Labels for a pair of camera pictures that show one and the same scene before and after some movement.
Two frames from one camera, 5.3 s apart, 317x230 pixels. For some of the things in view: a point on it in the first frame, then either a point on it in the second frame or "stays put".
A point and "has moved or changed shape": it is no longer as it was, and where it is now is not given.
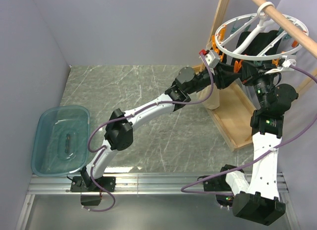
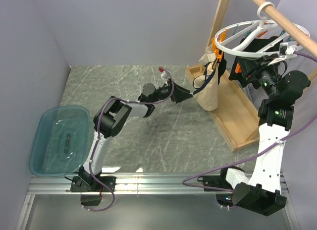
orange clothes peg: [237, 65] to [219, 56]
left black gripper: [225, 73] to [180, 94]
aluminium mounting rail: [168, 184] stays put
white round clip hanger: [264, 9] has moved or changed shape
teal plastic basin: [60, 140] stays put
